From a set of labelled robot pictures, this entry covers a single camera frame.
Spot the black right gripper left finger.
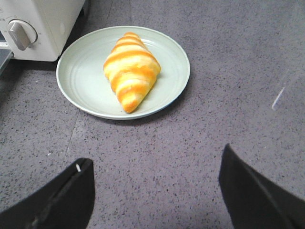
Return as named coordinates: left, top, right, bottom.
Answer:
left=0, top=158, right=95, bottom=229

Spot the pale green plate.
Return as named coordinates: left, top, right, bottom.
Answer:
left=56, top=26, right=190, bottom=120

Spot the glass oven door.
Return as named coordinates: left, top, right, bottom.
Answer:
left=0, top=37, right=13, bottom=74

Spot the grey oven timer knob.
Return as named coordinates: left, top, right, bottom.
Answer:
left=8, top=19, right=38, bottom=51

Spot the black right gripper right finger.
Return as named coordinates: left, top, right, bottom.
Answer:
left=219, top=145, right=305, bottom=229

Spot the yellow striped croissant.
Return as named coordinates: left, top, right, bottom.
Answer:
left=103, top=32, right=161, bottom=113

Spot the white Toshiba toaster oven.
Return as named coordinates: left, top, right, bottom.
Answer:
left=0, top=0, right=85, bottom=62

